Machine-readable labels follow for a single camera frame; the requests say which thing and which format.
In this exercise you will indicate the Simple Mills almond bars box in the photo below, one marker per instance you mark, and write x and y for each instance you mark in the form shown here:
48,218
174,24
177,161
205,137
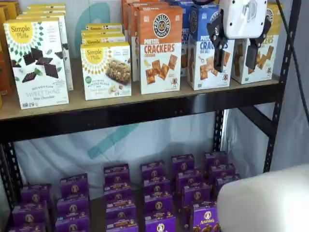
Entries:
101,32
103,26
106,72
103,38

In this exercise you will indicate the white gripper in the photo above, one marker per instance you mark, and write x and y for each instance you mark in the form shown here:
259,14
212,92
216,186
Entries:
241,19

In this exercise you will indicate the yellow pretzel crackers box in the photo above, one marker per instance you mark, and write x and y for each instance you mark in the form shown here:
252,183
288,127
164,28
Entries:
265,62

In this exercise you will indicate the blue white pretzel crackers box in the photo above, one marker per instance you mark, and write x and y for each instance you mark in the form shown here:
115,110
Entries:
184,48
175,2
202,72

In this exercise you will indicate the black metal shelf rack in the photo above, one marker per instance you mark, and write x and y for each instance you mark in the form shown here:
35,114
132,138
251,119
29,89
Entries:
120,120

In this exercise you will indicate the Simple Mills mint chocolate box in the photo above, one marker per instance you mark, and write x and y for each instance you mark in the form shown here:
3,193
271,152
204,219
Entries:
68,60
36,72
43,12
47,4
46,8

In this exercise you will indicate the yellow orange snack box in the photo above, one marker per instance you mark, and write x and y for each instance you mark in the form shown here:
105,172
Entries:
12,7
4,60

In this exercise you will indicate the purple Annie's box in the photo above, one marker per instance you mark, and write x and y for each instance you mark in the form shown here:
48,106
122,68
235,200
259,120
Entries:
117,191
160,223
120,203
74,184
122,226
153,170
197,195
121,213
117,174
157,186
158,203
36,193
189,180
73,207
183,164
205,221
216,160
227,181
30,213
222,171
27,228
72,226

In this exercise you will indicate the orange pretzel crackers box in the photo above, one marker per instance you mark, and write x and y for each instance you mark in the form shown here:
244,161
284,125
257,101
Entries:
134,60
125,17
160,53

